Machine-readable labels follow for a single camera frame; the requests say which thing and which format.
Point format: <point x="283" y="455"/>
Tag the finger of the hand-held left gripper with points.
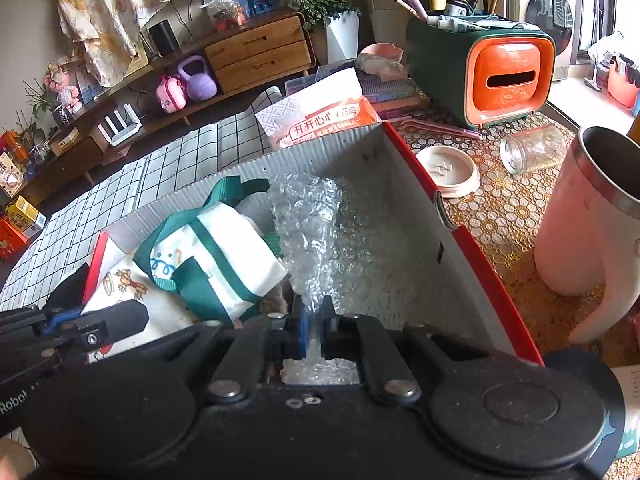
<point x="115" y="320"/>
<point x="60" y="320"/>

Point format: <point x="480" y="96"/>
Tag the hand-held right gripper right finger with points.
<point x="327" y="330"/>

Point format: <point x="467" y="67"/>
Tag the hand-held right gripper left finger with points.
<point x="300" y="327"/>

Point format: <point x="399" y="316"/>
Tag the black cloth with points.
<point x="72" y="287"/>

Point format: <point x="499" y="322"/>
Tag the white printed cloth bag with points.
<point x="125" y="285"/>

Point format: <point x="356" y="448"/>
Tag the clear bubble wrap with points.
<point x="310" y="240"/>

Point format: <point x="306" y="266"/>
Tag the white green tote bag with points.
<point x="215" y="255"/>

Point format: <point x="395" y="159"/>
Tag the red cardboard box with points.
<point x="420" y="240"/>

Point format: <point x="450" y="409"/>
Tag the person's left hand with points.
<point x="15" y="460"/>

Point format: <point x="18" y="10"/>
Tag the orange gift box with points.
<point x="11" y="240"/>

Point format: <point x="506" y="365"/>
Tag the yellow carton box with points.
<point x="26" y="216"/>

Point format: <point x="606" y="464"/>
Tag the yellow snack box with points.
<point x="10" y="175"/>

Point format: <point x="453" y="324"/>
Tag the white router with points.
<point x="120" y="127"/>

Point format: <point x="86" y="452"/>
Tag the white round lid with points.
<point x="447" y="170"/>

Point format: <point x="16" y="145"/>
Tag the small potted plant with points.
<point x="47" y="105"/>

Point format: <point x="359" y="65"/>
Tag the orange white tissue pack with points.
<point x="320" y="107"/>

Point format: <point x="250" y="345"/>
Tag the pink plush doll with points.
<point x="65" y="90"/>

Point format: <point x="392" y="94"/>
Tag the pink tweezers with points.
<point x="440" y="127"/>

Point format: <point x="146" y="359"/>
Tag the pink small case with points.
<point x="171" y="95"/>

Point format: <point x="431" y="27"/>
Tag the purple kettlebell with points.
<point x="199" y="82"/>

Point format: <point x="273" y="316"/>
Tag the navy whale pad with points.
<point x="580" y="365"/>

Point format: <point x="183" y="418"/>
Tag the pale pink steel mug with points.
<point x="575" y="220"/>

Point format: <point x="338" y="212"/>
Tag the clear glass jar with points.
<point x="535" y="150"/>

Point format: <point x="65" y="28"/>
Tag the wooden television cabinet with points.
<point x="255" y="55"/>

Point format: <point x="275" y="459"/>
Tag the pink bowl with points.
<point x="382" y="52"/>

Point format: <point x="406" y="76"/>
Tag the black cylinder speaker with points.
<point x="164" y="37"/>

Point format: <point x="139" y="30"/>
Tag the tall plant in white pot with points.
<point x="342" y="35"/>

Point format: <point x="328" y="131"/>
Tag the floral bed sheet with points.
<point x="110" y="20"/>

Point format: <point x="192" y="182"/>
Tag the green orange desk organizer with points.
<point x="500" y="75"/>

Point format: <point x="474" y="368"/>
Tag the clear plastic bag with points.
<point x="225" y="10"/>

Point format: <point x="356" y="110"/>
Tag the beige covered air conditioner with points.
<point x="385" y="0"/>

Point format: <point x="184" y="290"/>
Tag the purple tube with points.
<point x="412" y="0"/>

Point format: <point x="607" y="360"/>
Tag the white tube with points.
<point x="480" y="23"/>

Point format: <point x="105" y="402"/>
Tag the red plastic basket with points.
<point x="625" y="82"/>

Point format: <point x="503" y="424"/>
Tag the silver washing machine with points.
<point x="550" y="10"/>

